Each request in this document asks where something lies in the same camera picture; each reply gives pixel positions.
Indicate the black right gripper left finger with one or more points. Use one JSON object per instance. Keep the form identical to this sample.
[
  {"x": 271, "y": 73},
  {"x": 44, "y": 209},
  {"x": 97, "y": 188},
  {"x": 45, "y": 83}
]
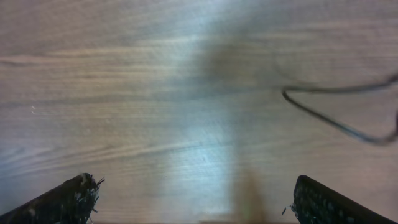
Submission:
[{"x": 71, "y": 202}]

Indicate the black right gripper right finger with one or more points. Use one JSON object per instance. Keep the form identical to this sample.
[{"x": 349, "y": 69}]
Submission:
[{"x": 315, "y": 203}]

